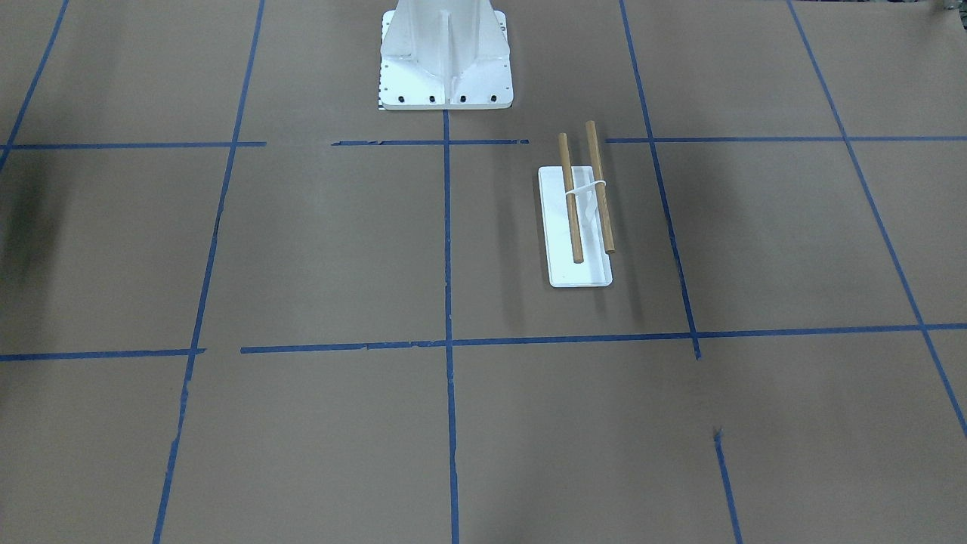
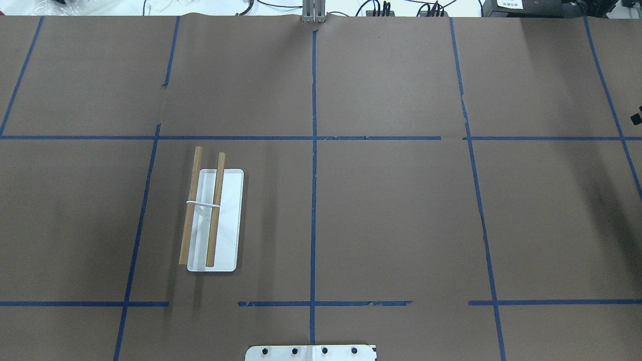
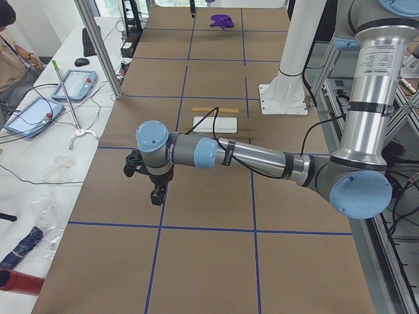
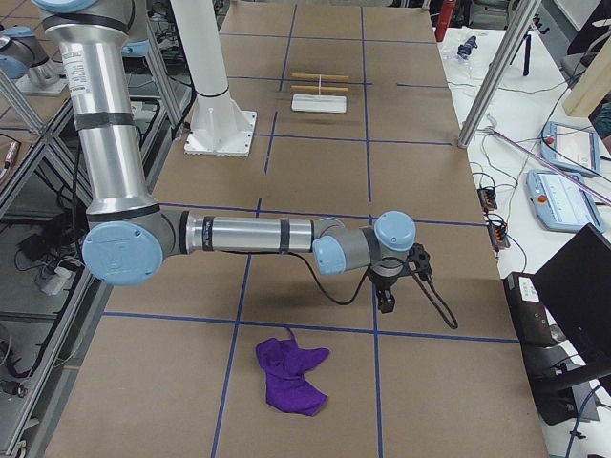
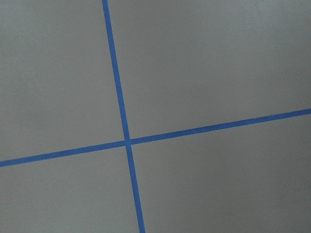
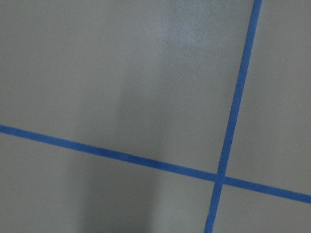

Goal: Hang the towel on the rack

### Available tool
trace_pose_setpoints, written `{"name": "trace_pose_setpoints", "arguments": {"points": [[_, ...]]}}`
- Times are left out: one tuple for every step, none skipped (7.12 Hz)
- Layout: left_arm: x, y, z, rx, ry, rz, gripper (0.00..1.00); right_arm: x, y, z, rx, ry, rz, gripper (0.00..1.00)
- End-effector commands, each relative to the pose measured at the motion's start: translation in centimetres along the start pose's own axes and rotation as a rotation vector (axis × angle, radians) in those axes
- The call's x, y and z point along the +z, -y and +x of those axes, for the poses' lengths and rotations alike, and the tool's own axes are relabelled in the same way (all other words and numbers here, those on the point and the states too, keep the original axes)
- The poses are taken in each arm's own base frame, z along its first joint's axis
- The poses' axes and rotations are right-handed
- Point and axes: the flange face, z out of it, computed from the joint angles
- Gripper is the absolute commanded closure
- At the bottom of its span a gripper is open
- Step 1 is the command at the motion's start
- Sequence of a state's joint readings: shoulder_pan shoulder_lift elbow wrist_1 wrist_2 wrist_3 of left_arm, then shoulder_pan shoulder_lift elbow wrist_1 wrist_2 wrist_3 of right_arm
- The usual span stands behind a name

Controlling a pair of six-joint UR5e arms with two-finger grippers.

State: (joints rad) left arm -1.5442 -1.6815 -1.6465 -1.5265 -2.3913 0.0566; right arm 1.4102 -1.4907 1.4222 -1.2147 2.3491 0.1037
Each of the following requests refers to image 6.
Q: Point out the blue tape line lengthwise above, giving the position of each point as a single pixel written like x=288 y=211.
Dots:
x=233 y=116

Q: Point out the brown paper table cover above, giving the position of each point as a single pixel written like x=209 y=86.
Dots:
x=154 y=79

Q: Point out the blue tape line crosswise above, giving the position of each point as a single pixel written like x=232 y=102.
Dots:
x=181 y=170

